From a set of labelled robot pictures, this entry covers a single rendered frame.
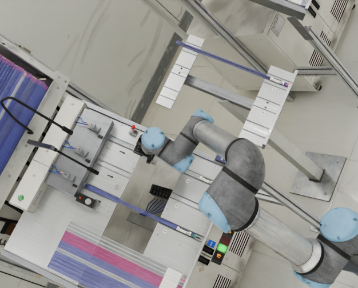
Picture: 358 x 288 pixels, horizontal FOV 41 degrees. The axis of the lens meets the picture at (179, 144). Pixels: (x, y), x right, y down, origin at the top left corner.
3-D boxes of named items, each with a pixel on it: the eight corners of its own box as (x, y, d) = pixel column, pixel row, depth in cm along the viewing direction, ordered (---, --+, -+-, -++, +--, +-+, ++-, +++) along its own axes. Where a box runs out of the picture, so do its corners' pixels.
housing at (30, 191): (92, 112, 211) (84, 101, 197) (38, 215, 200) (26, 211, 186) (75, 105, 212) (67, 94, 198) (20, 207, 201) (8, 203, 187)
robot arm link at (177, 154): (201, 149, 164) (175, 130, 165) (182, 175, 165) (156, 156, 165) (201, 148, 172) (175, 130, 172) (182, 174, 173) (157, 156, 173)
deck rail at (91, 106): (237, 170, 201) (238, 167, 195) (235, 175, 200) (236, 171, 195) (85, 104, 211) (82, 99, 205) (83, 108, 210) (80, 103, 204)
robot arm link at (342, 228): (381, 231, 150) (362, 214, 142) (355, 266, 150) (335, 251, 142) (352, 212, 160) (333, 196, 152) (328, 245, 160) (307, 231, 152)
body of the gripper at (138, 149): (141, 136, 191) (142, 130, 179) (160, 146, 191) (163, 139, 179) (132, 153, 189) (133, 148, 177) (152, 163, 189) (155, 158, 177)
